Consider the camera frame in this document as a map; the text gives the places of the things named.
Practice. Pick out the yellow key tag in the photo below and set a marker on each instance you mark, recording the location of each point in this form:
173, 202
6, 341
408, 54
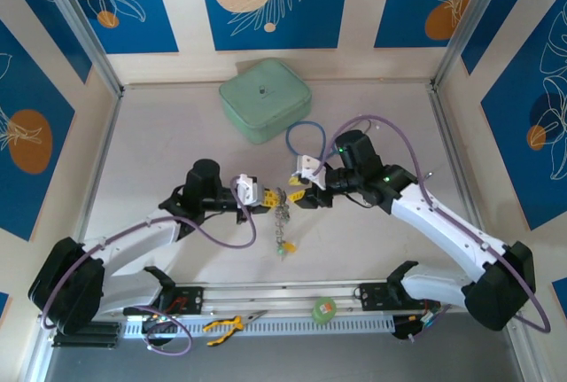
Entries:
290, 247

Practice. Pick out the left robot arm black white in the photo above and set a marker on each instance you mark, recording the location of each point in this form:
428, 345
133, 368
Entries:
133, 240

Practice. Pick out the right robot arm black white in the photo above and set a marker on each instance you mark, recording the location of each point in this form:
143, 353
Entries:
443, 231

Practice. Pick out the blue stethoscope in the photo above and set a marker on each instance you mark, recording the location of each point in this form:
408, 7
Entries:
305, 123

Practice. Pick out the mint green zip case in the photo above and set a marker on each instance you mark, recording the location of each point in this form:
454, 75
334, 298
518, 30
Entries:
266, 98

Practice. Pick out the green tape roll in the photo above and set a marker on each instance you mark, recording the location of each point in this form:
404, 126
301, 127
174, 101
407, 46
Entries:
324, 310

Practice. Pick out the grey metal sheet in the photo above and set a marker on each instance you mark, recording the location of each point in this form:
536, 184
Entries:
310, 360

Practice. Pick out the black extrusion bars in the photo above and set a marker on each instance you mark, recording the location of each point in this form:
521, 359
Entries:
104, 337

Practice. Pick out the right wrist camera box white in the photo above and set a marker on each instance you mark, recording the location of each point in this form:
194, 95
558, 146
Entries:
308, 164

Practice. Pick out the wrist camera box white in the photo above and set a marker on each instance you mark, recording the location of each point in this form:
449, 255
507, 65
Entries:
246, 187
308, 164

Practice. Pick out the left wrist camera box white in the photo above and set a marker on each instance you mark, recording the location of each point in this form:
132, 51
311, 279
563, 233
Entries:
246, 187

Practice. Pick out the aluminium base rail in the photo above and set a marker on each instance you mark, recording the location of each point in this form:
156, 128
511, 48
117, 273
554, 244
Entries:
274, 298

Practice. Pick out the aluminium table side rail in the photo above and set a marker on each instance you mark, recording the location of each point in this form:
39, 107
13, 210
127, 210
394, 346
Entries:
447, 134
104, 151

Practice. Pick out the aluminium corner post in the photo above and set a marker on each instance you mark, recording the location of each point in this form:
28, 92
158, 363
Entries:
469, 18
80, 23

